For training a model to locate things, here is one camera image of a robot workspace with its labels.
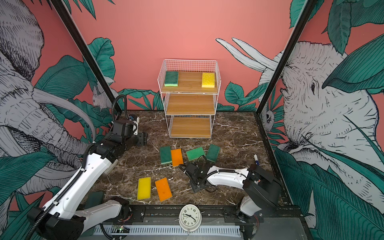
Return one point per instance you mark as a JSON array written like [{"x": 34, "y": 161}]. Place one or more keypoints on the black frame post left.
[{"x": 97, "y": 56}]

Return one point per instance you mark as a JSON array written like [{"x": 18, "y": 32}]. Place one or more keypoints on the black frame post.
[
  {"x": 298, "y": 29},
  {"x": 97, "y": 56}
]

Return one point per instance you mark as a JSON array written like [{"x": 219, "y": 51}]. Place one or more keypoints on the dark green sponge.
[
  {"x": 212, "y": 153},
  {"x": 171, "y": 79},
  {"x": 165, "y": 155}
]

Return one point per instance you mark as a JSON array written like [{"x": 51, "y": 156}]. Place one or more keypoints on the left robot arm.
[{"x": 60, "y": 219}]

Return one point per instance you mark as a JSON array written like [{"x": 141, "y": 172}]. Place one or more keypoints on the white analog clock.
[{"x": 190, "y": 218}]

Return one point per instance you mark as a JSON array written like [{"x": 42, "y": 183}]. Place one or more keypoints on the white wire wooden shelf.
[{"x": 190, "y": 110}]

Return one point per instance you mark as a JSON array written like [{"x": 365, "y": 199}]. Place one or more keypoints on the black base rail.
[{"x": 206, "y": 222}]

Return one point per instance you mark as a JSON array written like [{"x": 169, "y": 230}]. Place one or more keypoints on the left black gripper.
[{"x": 142, "y": 138}]

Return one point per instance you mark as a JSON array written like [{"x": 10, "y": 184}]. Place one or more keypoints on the dark green sponge beside orange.
[{"x": 165, "y": 155}]

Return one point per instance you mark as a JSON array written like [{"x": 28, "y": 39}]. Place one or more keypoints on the orange sponge tilted front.
[{"x": 163, "y": 189}]

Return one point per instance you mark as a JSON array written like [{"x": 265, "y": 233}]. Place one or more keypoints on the blue capped marker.
[{"x": 256, "y": 160}]

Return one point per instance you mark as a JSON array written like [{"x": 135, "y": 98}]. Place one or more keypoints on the yellow sponge on table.
[{"x": 144, "y": 188}]

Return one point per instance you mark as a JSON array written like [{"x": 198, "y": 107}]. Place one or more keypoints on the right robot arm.
[{"x": 262, "y": 188}]

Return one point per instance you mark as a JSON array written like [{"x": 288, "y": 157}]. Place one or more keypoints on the light green yellow sponge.
[{"x": 195, "y": 154}]

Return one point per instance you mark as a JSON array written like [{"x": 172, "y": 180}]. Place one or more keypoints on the white slotted cable duct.
[{"x": 157, "y": 230}]

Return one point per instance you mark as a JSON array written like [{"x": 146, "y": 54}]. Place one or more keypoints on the black frame post right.
[{"x": 298, "y": 29}]

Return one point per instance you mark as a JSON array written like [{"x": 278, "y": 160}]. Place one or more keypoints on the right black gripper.
[{"x": 195, "y": 188}]

